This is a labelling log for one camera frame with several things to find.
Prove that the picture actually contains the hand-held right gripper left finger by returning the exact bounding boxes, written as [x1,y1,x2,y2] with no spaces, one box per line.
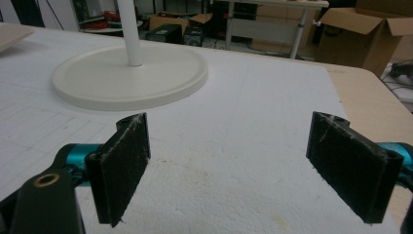
[85,112,152,228]

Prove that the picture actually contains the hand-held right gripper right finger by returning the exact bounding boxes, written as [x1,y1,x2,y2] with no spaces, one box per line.
[306,111,405,225]

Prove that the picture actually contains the white round-base stand with pole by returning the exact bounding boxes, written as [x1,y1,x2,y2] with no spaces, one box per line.
[51,0,209,112]

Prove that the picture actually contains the white foam sheet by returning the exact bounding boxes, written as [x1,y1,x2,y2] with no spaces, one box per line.
[0,22,401,234]

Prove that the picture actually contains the large open cardboard box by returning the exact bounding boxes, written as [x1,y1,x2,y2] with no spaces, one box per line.
[314,7,413,79]

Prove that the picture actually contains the black case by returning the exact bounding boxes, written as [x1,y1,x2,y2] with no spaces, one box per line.
[144,23,184,45]

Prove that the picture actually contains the black speaker box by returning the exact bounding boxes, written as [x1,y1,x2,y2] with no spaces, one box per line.
[183,26,206,48]

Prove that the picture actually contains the red tool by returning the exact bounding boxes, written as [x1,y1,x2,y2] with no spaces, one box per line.
[100,10,122,23]

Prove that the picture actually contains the small open cardboard box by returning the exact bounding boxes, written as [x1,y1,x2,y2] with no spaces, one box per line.
[148,12,214,34]

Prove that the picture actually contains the tall cardboard box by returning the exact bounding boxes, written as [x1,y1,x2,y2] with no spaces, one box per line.
[355,0,413,63]

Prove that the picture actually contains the white desk with metal legs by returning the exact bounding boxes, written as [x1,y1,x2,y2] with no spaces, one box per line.
[207,0,330,60]

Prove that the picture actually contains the light wooden board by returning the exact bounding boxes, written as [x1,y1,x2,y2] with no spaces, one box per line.
[0,22,35,54]

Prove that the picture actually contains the black cables on floor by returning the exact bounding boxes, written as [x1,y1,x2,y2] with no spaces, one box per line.
[381,59,413,96]

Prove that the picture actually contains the thin black hanging cable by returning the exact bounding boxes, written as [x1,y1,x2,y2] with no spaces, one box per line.
[45,0,66,31]

